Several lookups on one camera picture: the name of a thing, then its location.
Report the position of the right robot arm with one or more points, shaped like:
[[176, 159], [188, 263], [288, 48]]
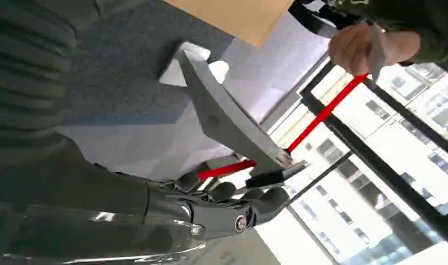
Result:
[[26, 73]]

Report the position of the person's left hand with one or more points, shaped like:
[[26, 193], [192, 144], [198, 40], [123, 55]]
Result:
[[350, 47]]

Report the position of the person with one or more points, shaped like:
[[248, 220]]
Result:
[[428, 22]]

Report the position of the grey kiosk stand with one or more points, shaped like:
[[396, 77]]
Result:
[[223, 117]]

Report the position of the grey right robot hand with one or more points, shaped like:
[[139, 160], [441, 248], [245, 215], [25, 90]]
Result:
[[99, 219]]

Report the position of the black window frame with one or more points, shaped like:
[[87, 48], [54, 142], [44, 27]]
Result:
[[377, 164]]

